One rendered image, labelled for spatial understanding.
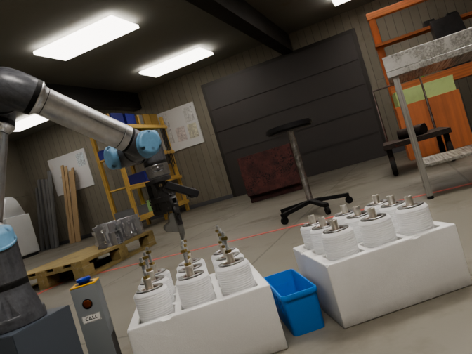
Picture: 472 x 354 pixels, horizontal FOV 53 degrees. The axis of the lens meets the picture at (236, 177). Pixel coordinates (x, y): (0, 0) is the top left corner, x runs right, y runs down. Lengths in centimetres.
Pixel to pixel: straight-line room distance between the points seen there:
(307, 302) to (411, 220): 37
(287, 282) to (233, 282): 39
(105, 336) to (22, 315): 31
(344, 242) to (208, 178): 852
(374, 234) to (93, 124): 83
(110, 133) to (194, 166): 859
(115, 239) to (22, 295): 340
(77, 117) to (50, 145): 1053
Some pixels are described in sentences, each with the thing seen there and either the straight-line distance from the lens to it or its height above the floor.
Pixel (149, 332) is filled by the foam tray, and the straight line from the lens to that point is 131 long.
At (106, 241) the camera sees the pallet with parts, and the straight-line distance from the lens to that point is 457.
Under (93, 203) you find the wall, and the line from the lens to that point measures 1128.
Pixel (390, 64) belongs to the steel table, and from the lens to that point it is 305.
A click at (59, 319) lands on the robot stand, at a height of 28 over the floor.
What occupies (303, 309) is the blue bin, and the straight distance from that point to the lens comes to 140.
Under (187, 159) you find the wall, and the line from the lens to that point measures 997.
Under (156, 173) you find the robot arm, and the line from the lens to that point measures 153.
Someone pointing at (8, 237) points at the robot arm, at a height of 50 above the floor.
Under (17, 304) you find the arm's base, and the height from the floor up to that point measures 35.
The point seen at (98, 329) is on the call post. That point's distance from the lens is 141.
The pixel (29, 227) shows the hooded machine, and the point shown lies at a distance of 1106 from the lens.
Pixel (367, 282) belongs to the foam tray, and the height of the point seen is 10.
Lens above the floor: 49
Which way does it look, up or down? 1 degrees down
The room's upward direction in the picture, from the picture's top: 16 degrees counter-clockwise
